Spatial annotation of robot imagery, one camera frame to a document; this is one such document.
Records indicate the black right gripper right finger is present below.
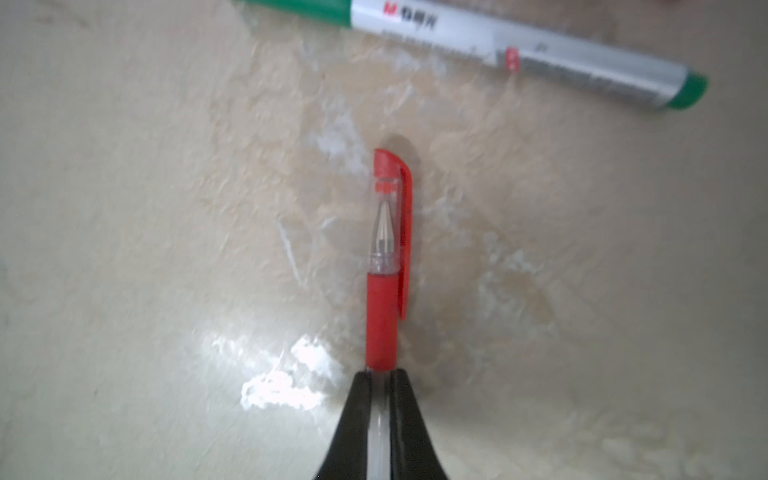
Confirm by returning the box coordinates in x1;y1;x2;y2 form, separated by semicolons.
388;368;448;480

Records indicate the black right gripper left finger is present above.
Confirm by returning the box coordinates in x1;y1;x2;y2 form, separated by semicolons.
315;371;372;480

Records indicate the red gel pen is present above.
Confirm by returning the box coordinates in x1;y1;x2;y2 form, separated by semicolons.
365;148;413;479

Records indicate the green marker middle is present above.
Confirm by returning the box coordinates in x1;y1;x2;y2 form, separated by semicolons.
264;0;708;110

